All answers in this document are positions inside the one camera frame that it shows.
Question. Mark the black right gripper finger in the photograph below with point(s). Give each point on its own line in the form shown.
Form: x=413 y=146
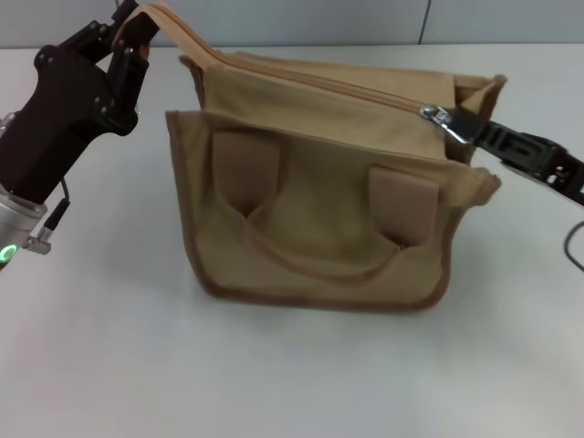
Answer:
x=515 y=146

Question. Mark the khaki canvas food bag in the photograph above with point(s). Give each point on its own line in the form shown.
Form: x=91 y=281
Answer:
x=319 y=205

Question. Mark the silver metal zipper pull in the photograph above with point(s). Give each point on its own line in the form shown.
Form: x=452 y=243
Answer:
x=440 y=116

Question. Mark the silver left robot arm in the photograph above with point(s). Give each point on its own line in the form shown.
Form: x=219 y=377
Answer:
x=16 y=219

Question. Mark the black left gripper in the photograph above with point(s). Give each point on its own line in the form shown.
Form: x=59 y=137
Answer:
x=55 y=123

